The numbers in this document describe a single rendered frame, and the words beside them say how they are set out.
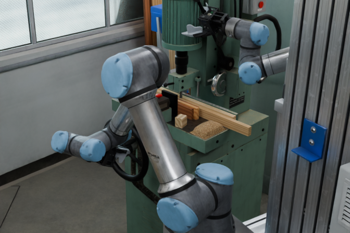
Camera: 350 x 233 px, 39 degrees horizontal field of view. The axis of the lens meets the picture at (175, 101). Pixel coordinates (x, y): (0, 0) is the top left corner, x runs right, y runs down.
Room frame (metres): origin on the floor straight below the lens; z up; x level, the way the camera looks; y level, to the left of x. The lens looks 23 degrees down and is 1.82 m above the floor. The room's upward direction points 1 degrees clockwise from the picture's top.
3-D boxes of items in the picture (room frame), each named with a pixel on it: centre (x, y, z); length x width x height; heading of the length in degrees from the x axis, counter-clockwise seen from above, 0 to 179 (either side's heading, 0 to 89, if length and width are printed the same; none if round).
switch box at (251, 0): (2.20, -0.35, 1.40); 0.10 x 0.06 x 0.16; 136
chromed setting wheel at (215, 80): (2.07, -0.21, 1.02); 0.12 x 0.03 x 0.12; 136
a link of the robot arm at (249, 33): (1.71, -0.27, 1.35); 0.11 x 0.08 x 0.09; 46
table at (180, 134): (1.99, 0.05, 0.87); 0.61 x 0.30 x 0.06; 46
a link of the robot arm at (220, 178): (1.28, -0.12, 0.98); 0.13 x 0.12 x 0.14; 140
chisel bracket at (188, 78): (2.08, -0.04, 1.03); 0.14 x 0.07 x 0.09; 136
